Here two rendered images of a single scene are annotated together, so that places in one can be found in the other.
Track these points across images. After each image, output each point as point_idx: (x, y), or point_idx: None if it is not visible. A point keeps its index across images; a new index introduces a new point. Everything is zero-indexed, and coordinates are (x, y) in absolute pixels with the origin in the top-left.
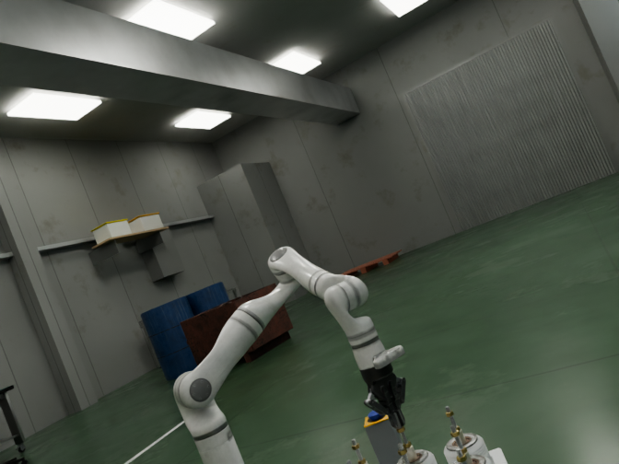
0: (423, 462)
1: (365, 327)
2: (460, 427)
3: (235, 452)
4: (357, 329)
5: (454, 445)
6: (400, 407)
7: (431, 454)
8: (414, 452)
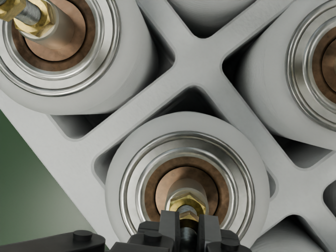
0: (208, 129)
1: None
2: None
3: None
4: None
5: (75, 53)
6: (143, 235)
7: (137, 136)
8: (180, 183)
